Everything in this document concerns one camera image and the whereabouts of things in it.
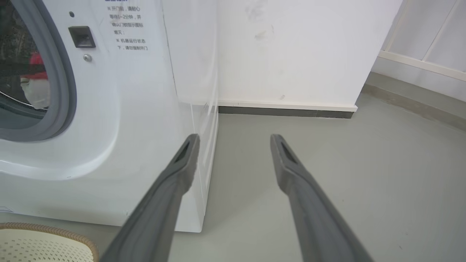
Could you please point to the white front-load washing machine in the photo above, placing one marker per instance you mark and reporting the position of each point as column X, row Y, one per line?
column 145, row 109

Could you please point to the grey rubber door gasket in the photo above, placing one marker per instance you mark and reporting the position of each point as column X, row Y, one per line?
column 60, row 83

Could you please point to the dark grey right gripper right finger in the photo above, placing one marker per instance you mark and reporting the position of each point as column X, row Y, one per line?
column 316, row 218

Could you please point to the cream perforated laundry basket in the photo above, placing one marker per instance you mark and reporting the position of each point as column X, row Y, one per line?
column 40, row 245

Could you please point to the red and white garment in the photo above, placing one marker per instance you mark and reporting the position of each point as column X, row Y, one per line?
column 36, row 85

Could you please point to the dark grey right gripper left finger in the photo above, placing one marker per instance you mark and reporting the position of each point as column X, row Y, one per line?
column 160, row 214

